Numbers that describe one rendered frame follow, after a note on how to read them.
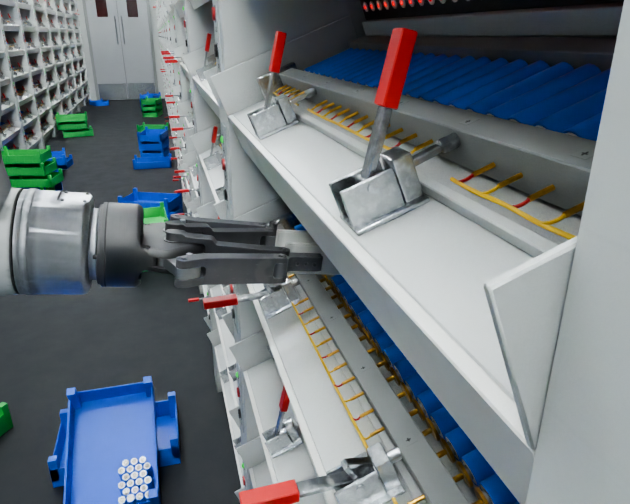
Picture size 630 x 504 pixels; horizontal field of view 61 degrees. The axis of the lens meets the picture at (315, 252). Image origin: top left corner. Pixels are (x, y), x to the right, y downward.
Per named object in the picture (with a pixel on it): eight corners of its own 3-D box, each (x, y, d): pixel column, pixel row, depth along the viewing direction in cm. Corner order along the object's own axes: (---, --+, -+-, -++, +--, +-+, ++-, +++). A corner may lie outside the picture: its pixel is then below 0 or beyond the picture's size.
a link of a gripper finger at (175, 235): (167, 227, 48) (164, 232, 47) (290, 240, 50) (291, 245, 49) (165, 267, 50) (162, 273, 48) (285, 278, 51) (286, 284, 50)
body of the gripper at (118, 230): (91, 218, 42) (210, 224, 45) (100, 190, 50) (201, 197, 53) (91, 303, 45) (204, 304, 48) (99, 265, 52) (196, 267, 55)
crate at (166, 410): (53, 488, 130) (47, 462, 127) (65, 432, 148) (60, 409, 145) (180, 463, 137) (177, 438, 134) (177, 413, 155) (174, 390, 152)
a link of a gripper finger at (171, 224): (164, 264, 50) (161, 259, 51) (275, 260, 55) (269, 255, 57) (167, 225, 49) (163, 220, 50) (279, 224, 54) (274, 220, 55)
